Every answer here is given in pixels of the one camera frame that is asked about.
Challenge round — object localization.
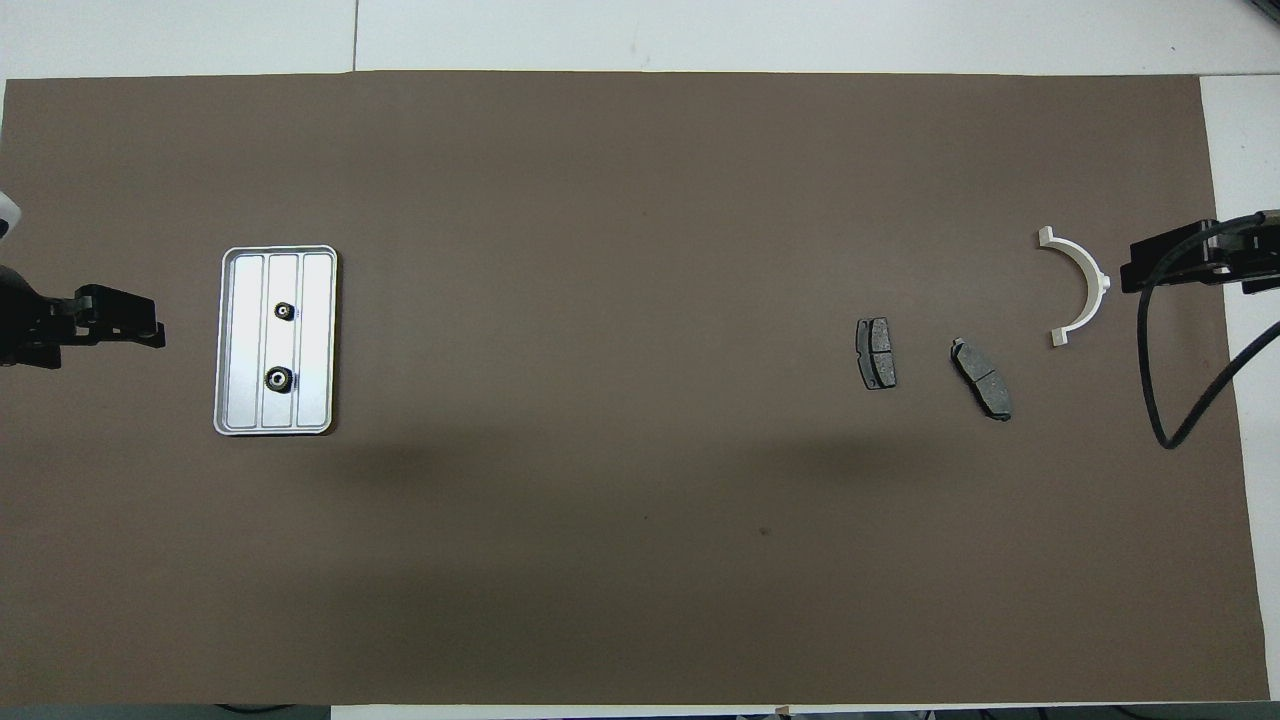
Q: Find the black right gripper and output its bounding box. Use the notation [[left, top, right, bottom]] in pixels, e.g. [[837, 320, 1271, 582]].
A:
[[1120, 210, 1280, 297]]

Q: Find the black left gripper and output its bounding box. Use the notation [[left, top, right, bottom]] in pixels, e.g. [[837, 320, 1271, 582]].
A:
[[0, 265, 168, 369]]

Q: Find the silver metal tray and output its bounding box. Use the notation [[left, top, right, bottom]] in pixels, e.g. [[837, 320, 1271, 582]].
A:
[[213, 245, 339, 437]]

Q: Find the long dark brake pad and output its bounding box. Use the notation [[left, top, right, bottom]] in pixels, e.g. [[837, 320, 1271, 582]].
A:
[[949, 337, 1014, 422]]

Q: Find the small dark brake pad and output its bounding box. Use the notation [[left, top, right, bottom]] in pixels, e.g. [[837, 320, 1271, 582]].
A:
[[855, 317, 898, 391]]

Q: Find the brown table mat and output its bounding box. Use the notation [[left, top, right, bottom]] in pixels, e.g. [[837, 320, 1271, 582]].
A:
[[0, 70, 1271, 706]]

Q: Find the white half-ring bracket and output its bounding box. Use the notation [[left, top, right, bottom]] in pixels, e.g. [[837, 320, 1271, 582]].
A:
[[1037, 226, 1113, 349]]

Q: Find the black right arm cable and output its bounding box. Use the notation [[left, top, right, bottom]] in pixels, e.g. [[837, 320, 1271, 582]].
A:
[[1139, 213, 1280, 450]]

